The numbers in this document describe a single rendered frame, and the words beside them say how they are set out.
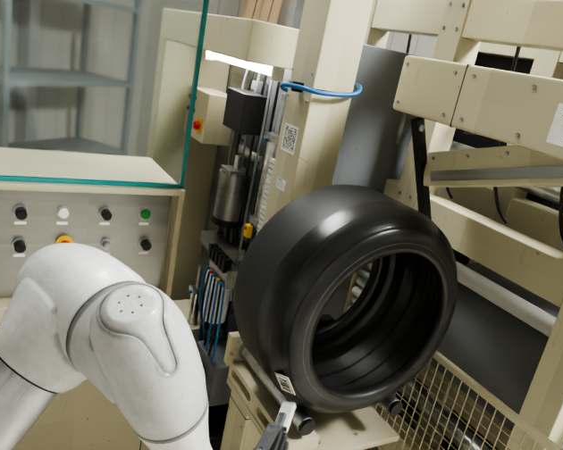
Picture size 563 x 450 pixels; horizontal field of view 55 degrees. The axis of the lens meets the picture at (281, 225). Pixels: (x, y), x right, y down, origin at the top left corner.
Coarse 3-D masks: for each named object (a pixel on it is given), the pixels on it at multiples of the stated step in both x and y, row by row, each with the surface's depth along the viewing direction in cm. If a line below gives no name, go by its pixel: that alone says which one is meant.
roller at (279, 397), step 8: (248, 352) 153; (248, 360) 151; (256, 368) 147; (264, 376) 144; (264, 384) 144; (272, 384) 141; (272, 392) 140; (280, 392) 138; (280, 400) 136; (288, 400) 135; (296, 408) 132; (296, 416) 130; (304, 416) 130; (296, 424) 129; (304, 424) 128; (312, 424) 129; (304, 432) 129
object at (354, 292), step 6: (366, 264) 182; (360, 270) 184; (366, 270) 188; (354, 276) 186; (360, 276) 184; (366, 276) 181; (354, 282) 188; (360, 282) 185; (354, 288) 187; (360, 288) 190; (348, 294) 189; (354, 294) 187; (348, 300) 189; (354, 300) 188; (348, 306) 190
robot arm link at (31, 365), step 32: (32, 256) 74; (64, 256) 71; (96, 256) 71; (32, 288) 68; (64, 288) 66; (96, 288) 65; (32, 320) 66; (64, 320) 64; (0, 352) 66; (32, 352) 65; (64, 352) 65; (0, 384) 66; (32, 384) 67; (64, 384) 68; (0, 416) 65; (32, 416) 68; (0, 448) 66
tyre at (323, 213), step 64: (320, 192) 131; (256, 256) 126; (320, 256) 114; (384, 256) 157; (448, 256) 130; (256, 320) 122; (384, 320) 160; (448, 320) 139; (320, 384) 124; (384, 384) 137
